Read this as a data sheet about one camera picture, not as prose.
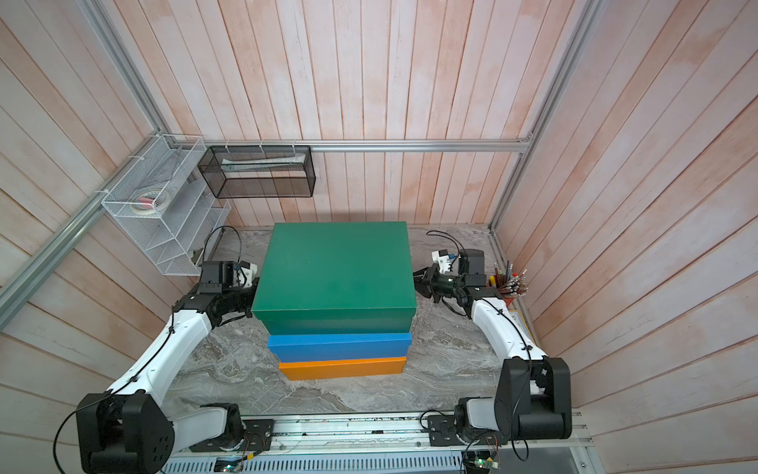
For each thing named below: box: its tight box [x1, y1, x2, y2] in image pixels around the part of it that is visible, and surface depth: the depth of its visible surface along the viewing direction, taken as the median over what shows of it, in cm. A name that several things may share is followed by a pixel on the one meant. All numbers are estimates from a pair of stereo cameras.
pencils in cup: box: [488, 260, 529, 299], surface depth 84 cm
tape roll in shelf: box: [130, 188, 173, 215], surface depth 76 cm
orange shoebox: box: [278, 356, 408, 382], surface depth 78 cm
